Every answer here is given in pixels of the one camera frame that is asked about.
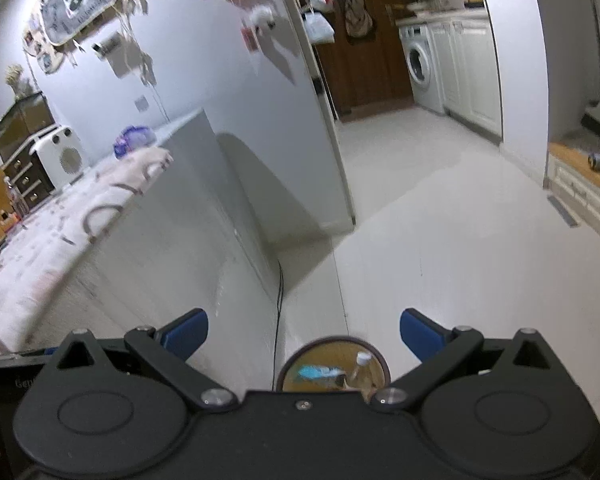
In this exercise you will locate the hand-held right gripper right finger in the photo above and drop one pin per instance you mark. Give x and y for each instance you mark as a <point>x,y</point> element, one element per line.
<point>422,334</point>

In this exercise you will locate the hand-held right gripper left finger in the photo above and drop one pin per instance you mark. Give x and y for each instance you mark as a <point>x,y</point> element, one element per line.
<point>185,334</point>

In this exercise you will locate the clear plastic bottle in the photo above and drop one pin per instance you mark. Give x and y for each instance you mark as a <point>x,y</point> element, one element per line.
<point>360,366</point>

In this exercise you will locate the yellow bin with brown rim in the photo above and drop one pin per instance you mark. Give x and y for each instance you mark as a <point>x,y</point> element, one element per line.
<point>330,350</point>

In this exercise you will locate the teal plastic wrapper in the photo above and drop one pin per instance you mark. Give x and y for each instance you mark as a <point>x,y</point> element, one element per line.
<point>317,372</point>

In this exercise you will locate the white counter cabinet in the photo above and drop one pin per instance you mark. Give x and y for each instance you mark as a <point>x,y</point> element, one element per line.
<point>190,220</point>

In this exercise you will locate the pink printed blanket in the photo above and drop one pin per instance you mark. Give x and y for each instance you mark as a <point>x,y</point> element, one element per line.
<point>70,230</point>

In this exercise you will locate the purple plastic bag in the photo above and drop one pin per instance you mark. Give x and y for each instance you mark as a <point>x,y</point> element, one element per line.
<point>132,141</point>

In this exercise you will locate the clear water bottle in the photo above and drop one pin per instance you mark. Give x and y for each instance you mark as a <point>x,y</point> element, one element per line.
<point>14,200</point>

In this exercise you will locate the white fan heater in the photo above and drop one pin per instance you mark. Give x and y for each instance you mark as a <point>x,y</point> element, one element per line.
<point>62,160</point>

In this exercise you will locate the wooden-top bench with drawers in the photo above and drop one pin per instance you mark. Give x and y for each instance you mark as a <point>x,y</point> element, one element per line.
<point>580,190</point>

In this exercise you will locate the dark drawer chest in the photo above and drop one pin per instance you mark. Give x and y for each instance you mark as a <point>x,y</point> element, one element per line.
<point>27,180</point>

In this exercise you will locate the white washing machine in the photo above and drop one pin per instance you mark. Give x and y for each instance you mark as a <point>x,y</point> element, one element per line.
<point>422,67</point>

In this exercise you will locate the white kitchen base cabinets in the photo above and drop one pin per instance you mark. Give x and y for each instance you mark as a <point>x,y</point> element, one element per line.
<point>472,70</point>

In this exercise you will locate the brown wooden door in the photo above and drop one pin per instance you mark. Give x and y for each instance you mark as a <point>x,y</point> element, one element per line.
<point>370,70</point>

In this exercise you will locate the glass fish tank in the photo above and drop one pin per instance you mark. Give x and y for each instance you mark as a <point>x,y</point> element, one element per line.
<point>20,120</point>

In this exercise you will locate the pink hanging tag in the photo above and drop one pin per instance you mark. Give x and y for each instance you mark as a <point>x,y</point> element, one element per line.
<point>250,40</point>

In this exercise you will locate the dried flower bunch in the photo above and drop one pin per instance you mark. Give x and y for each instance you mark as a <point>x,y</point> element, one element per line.
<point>17,80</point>

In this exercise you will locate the white hanging plastic bag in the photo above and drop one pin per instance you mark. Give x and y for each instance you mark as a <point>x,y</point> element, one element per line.
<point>319,27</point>

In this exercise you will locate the brown hanging bag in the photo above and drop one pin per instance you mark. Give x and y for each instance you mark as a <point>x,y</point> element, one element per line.
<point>357,15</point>

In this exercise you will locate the white plush toy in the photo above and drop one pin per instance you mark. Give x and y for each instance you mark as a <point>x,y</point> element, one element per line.
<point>262,16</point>

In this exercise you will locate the white wall socket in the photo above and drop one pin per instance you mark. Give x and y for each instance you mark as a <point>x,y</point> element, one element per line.
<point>141,103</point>

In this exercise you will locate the grey wall pouch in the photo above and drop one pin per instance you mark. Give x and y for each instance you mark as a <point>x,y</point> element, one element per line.
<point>107,46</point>

